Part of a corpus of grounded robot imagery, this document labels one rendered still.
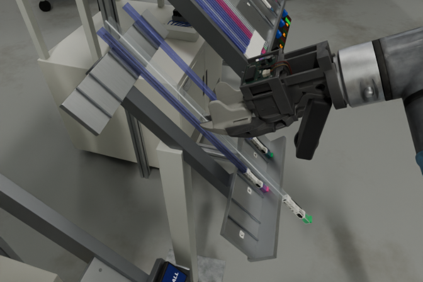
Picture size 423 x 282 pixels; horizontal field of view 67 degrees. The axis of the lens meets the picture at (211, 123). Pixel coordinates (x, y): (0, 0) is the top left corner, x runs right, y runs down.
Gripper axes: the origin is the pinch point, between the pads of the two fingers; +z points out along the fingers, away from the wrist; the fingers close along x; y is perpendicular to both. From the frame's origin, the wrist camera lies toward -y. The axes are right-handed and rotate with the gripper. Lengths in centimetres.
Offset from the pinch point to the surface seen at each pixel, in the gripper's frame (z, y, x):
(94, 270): 20.7, -8.6, 19.7
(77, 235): 21.0, -2.6, 17.0
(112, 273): 19.8, -11.4, 18.8
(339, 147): 0, -115, -103
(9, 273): 57, -16, 17
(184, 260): 43, -59, -8
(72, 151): 132, -47, -66
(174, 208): 29.7, -31.2, -8.0
